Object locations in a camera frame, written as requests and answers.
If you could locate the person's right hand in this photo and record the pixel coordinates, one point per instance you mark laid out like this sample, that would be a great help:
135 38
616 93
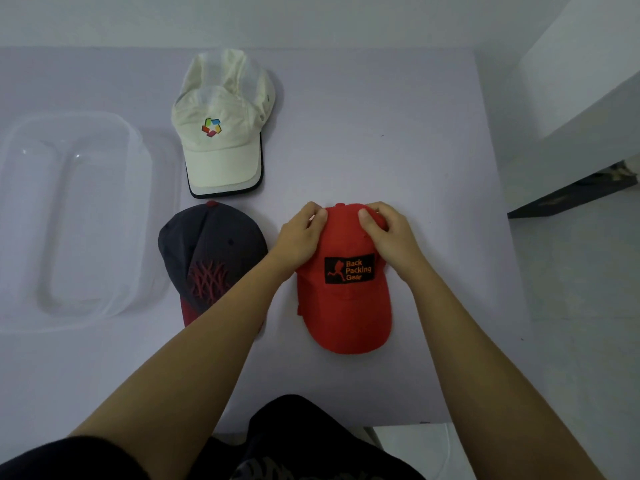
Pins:
397 244

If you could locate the person's left hand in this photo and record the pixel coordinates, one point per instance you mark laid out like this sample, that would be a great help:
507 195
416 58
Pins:
295 242

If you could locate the person's right thumb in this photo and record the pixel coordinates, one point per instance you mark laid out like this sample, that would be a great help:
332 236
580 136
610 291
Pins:
369 228

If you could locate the person's left thumb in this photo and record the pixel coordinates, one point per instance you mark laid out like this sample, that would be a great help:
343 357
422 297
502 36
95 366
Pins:
320 225

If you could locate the red cap with black patch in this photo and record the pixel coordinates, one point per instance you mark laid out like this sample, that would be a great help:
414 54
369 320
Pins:
345 314

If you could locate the person's right forearm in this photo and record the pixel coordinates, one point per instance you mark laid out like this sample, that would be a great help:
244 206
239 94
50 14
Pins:
480 384

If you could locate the person's left forearm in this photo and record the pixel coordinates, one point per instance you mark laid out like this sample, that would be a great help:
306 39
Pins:
200 374

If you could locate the dark grey cap red embroidery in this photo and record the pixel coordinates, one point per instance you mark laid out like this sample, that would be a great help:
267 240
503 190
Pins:
210 254

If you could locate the white cap with colourful logo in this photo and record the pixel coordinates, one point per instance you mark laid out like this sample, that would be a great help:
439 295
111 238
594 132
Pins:
220 119

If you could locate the person's black clothing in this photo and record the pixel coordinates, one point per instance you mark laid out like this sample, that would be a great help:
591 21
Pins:
305 439

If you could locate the clear plastic container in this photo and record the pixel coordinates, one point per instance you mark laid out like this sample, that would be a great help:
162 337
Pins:
75 219

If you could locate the white cabinet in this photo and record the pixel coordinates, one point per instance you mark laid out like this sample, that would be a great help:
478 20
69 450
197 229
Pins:
585 69

